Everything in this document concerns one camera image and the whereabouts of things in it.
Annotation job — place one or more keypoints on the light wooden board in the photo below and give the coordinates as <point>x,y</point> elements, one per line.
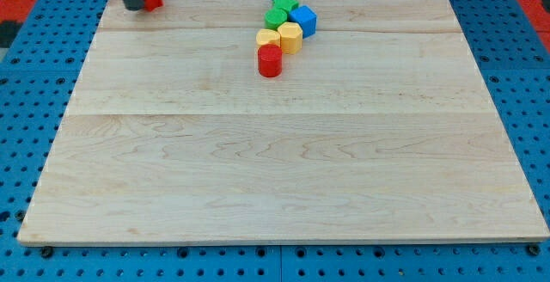
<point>381,130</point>

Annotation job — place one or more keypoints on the red cylinder block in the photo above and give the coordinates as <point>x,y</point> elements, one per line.
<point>270,60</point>

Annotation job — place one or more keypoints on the yellow heart block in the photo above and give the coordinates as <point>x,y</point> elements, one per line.
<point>267,37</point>

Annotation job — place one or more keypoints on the yellow hexagon block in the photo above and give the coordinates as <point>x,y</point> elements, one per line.
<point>291,37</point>

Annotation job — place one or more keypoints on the green cylinder block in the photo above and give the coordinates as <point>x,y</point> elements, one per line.
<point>274,18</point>

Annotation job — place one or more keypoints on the blue cube block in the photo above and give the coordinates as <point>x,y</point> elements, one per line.
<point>306,18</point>

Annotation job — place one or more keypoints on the green star block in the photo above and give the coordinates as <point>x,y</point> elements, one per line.
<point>285,5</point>

